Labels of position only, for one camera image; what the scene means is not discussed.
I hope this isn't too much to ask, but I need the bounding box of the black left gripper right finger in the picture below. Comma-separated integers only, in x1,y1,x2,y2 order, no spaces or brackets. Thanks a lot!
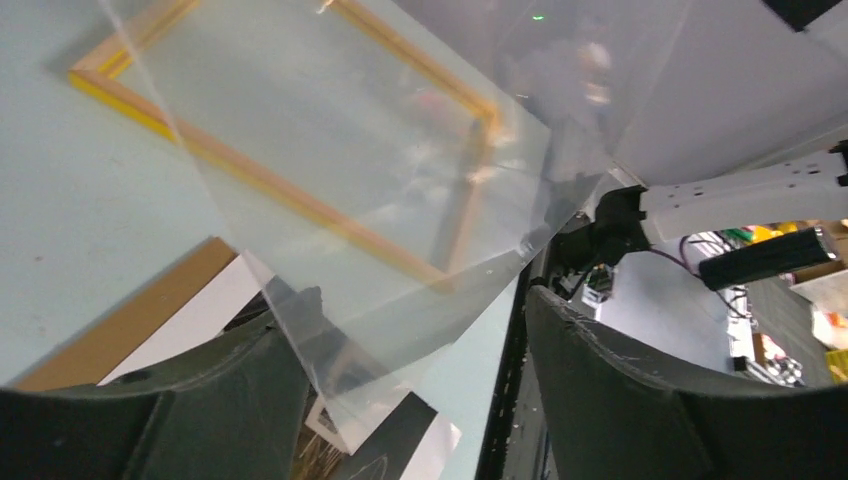
526,286,847,479

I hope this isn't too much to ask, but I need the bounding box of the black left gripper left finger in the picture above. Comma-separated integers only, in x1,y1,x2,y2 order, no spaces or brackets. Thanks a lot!
1,318,309,479

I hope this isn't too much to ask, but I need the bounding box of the clear acrylic sheet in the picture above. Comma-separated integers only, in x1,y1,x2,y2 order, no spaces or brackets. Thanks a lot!
117,1,692,390

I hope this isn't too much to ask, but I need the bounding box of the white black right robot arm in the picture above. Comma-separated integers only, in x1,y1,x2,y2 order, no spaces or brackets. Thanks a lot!
550,141,847,291

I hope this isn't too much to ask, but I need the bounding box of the mountain landscape photo print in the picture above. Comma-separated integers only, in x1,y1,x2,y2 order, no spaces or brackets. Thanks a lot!
99,253,462,479

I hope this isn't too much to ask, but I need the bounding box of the brown cardboard backing board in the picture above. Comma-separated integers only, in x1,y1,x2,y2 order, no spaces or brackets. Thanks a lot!
12,237,236,392

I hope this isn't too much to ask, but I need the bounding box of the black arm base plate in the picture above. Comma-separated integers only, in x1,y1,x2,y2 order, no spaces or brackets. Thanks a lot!
475,251,558,479

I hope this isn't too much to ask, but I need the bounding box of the yellow wooden picture frame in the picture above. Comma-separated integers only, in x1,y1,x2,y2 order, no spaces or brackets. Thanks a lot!
67,1,500,293

